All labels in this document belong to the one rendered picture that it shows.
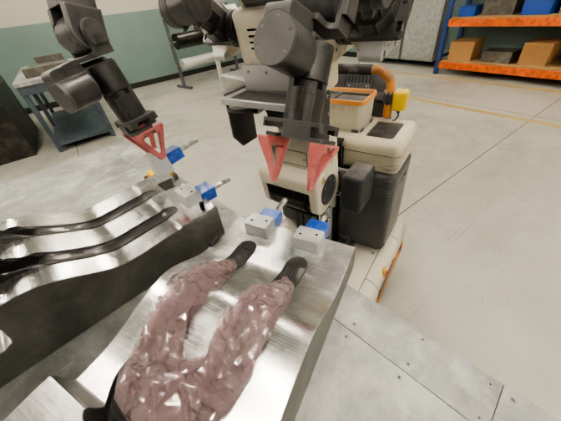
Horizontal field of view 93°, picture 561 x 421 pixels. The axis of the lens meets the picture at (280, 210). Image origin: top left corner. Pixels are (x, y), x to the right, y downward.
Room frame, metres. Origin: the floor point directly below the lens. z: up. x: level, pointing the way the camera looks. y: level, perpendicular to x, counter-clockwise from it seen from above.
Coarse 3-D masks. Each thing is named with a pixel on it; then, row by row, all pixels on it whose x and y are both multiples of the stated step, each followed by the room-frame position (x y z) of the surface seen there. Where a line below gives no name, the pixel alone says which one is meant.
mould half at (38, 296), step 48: (48, 240) 0.39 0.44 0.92; (96, 240) 0.41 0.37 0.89; (144, 240) 0.40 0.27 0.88; (192, 240) 0.42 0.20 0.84; (0, 288) 0.27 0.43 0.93; (48, 288) 0.28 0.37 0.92; (96, 288) 0.30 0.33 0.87; (144, 288) 0.34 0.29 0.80; (0, 336) 0.24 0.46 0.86; (48, 336) 0.25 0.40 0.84; (0, 384) 0.19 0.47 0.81
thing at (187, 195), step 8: (200, 184) 0.55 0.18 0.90; (208, 184) 0.54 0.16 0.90; (216, 184) 0.55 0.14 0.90; (176, 192) 0.51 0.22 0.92; (184, 192) 0.50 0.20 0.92; (192, 192) 0.50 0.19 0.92; (200, 192) 0.51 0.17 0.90; (208, 192) 0.52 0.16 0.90; (184, 200) 0.48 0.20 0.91; (192, 200) 0.49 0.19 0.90; (200, 200) 0.50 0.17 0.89
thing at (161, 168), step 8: (184, 144) 0.64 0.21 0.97; (192, 144) 0.65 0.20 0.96; (168, 152) 0.60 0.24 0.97; (176, 152) 0.60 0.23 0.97; (152, 160) 0.56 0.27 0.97; (160, 160) 0.57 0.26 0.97; (168, 160) 0.58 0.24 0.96; (176, 160) 0.59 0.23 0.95; (152, 168) 0.58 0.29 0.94; (160, 168) 0.57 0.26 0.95; (168, 168) 0.57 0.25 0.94; (160, 176) 0.56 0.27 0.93
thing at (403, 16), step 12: (396, 0) 0.59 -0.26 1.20; (408, 0) 0.62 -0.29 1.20; (360, 12) 0.59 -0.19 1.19; (384, 12) 0.59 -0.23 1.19; (396, 12) 0.60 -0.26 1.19; (408, 12) 0.60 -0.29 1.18; (360, 24) 0.60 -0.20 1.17; (372, 24) 0.59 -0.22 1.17; (384, 24) 0.59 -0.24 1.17; (396, 24) 0.60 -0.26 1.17; (348, 36) 0.64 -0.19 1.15; (360, 36) 0.63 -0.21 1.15; (372, 36) 0.61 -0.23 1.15; (384, 36) 0.60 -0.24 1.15; (396, 36) 0.58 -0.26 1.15
